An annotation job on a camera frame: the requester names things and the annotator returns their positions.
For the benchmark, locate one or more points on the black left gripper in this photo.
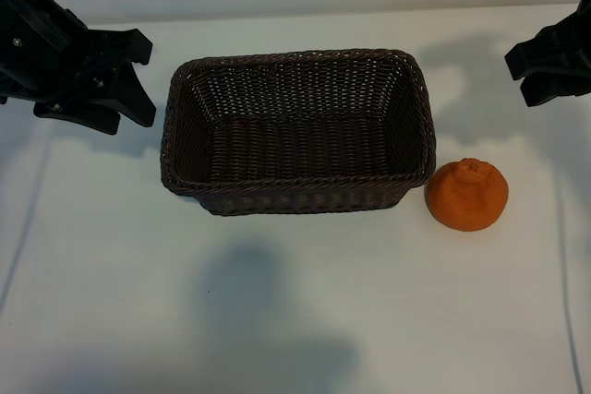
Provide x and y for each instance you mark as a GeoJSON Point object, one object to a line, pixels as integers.
{"type": "Point", "coordinates": [41, 52]}

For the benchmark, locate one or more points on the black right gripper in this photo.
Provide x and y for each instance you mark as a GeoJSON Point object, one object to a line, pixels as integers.
{"type": "Point", "coordinates": [584, 52]}

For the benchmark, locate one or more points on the orange with stem knob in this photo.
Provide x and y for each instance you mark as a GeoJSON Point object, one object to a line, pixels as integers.
{"type": "Point", "coordinates": [466, 200]}

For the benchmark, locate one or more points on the dark brown woven basket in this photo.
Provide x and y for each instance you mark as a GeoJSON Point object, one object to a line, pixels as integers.
{"type": "Point", "coordinates": [295, 154]}

